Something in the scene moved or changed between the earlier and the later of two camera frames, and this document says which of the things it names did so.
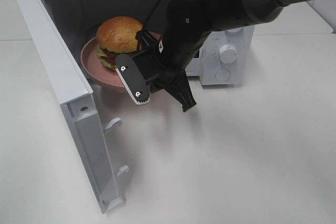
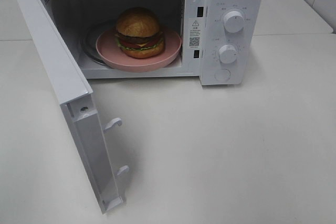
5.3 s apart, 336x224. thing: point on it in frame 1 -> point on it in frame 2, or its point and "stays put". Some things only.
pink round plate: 105,76 -> 108,52
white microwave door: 76,98 stays put
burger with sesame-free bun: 116,36 -> 137,33
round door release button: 222,75 stays put
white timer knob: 227,54 stays put
